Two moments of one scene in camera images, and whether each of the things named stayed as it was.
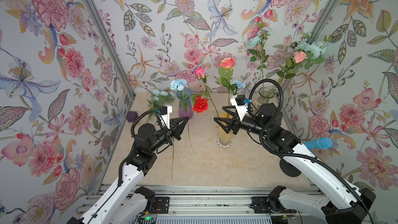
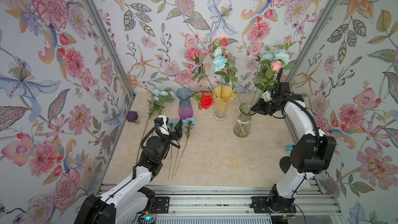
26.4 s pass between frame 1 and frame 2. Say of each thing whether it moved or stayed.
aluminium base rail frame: stayed
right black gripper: moved
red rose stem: moved
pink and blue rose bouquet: moved
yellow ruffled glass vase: moved
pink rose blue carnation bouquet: moved
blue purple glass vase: stayed
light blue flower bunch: stayed
